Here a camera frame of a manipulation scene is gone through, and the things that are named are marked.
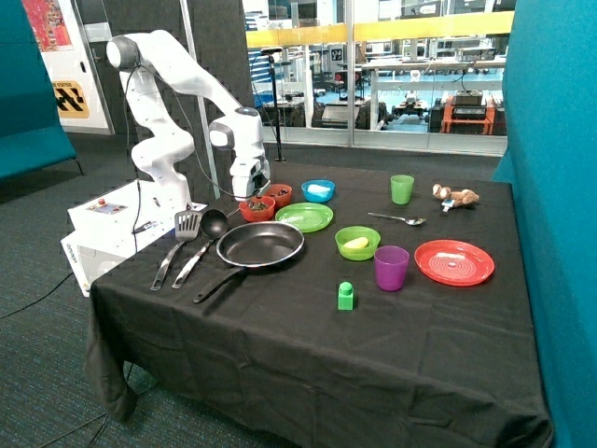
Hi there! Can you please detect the black tablecloth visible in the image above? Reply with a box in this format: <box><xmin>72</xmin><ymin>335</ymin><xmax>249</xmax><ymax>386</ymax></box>
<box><xmin>85</xmin><ymin>162</ymin><xmax>555</xmax><ymax>447</ymax></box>

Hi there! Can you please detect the red bowl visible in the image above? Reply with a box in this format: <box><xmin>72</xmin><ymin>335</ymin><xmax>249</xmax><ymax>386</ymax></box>
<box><xmin>239</xmin><ymin>197</ymin><xmax>275</xmax><ymax>222</ymax></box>
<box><xmin>262</xmin><ymin>184</ymin><xmax>293</xmax><ymax>209</ymax></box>

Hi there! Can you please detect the teal partition panel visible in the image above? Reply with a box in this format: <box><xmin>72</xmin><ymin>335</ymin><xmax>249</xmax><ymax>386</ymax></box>
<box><xmin>493</xmin><ymin>1</ymin><xmax>596</xmax><ymax>447</ymax></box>

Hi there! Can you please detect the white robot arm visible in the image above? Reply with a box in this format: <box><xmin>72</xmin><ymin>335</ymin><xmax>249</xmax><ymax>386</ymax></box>
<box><xmin>106</xmin><ymin>30</ymin><xmax>271</xmax><ymax>212</ymax></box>

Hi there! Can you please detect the black ladle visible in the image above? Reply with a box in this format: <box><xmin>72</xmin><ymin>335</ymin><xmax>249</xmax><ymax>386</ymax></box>
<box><xmin>172</xmin><ymin>209</ymin><xmax>229</xmax><ymax>289</ymax></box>

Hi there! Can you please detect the green toy block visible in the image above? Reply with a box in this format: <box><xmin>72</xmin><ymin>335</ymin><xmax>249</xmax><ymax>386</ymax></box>
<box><xmin>337</xmin><ymin>281</ymin><xmax>354</xmax><ymax>311</ymax></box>

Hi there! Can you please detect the black tripod stand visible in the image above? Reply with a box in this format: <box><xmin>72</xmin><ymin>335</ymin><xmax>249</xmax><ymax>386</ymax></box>
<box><xmin>260</xmin><ymin>47</ymin><xmax>285</xmax><ymax>162</ymax></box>

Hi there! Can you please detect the teal sofa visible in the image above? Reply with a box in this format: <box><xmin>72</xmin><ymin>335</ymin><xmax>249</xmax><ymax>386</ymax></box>
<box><xmin>0</xmin><ymin>0</ymin><xmax>77</xmax><ymax>180</ymax></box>

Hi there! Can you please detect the brown plush toy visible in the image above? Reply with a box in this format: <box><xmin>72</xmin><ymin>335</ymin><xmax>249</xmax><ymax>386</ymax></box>
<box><xmin>432</xmin><ymin>184</ymin><xmax>479</xmax><ymax>213</ymax></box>

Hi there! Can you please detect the blue bowl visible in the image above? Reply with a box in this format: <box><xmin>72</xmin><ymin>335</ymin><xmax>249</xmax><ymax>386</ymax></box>
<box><xmin>301</xmin><ymin>179</ymin><xmax>336</xmax><ymax>203</ymax></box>

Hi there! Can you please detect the metal spoon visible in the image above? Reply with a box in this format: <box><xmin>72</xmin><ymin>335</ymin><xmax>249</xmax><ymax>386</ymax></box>
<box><xmin>368</xmin><ymin>212</ymin><xmax>426</xmax><ymax>226</ymax></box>

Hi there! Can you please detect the green plate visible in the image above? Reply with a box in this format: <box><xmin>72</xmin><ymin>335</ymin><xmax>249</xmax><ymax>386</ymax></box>
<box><xmin>275</xmin><ymin>203</ymin><xmax>334</xmax><ymax>233</ymax></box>

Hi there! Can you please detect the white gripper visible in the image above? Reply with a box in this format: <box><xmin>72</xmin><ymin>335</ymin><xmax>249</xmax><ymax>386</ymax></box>
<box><xmin>229</xmin><ymin>157</ymin><xmax>271</xmax><ymax>208</ymax></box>

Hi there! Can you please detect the green cup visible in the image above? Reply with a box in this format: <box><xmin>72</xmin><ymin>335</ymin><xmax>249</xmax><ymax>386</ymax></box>
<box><xmin>390</xmin><ymin>175</ymin><xmax>414</xmax><ymax>205</ymax></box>

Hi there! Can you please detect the red plate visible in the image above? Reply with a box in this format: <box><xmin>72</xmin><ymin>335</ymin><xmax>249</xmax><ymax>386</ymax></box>
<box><xmin>414</xmin><ymin>240</ymin><xmax>494</xmax><ymax>287</ymax></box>

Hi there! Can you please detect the yellow black sign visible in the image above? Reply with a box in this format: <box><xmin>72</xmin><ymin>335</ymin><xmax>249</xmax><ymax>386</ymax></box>
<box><xmin>52</xmin><ymin>80</ymin><xmax>90</xmax><ymax>119</ymax></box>

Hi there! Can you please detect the front red bowl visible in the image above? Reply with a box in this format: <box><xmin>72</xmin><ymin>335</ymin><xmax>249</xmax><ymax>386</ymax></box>
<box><xmin>239</xmin><ymin>197</ymin><xmax>275</xmax><ymax>222</ymax></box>

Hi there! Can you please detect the yellow toy food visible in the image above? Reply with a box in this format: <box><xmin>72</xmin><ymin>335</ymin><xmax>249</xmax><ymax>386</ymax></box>
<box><xmin>343</xmin><ymin>236</ymin><xmax>368</xmax><ymax>250</ymax></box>

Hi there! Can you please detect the green bowl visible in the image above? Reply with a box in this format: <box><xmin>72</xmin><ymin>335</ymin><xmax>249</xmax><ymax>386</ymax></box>
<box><xmin>335</xmin><ymin>226</ymin><xmax>381</xmax><ymax>261</ymax></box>

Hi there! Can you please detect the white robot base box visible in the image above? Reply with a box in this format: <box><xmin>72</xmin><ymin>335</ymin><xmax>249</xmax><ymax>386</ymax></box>
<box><xmin>60</xmin><ymin>179</ymin><xmax>208</xmax><ymax>298</ymax></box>

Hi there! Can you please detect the rear red bowl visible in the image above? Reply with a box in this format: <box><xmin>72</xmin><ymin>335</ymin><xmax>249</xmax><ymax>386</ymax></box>
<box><xmin>262</xmin><ymin>184</ymin><xmax>293</xmax><ymax>209</ymax></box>

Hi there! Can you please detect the white toy food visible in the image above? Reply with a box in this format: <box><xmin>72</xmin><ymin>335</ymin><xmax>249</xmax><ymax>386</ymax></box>
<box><xmin>307</xmin><ymin>184</ymin><xmax>329</xmax><ymax>194</ymax></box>

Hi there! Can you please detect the black slotted spatula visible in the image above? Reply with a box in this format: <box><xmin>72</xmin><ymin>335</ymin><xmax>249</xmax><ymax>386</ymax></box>
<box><xmin>150</xmin><ymin>210</ymin><xmax>202</xmax><ymax>291</ymax></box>

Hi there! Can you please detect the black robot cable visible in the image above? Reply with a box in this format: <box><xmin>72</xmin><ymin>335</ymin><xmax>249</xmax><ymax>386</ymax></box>
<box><xmin>121</xmin><ymin>64</ymin><xmax>239</xmax><ymax>234</ymax></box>

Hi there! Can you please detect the purple cup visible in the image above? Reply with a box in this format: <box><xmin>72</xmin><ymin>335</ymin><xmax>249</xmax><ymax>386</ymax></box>
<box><xmin>374</xmin><ymin>245</ymin><xmax>410</xmax><ymax>292</ymax></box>

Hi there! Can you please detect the red wall poster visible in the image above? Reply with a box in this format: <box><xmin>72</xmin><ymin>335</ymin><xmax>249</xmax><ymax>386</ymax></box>
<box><xmin>21</xmin><ymin>0</ymin><xmax>73</xmax><ymax>53</ymax></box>

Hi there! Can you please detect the black frying pan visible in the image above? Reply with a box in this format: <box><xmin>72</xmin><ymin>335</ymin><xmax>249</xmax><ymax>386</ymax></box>
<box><xmin>193</xmin><ymin>221</ymin><xmax>304</xmax><ymax>304</ymax></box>

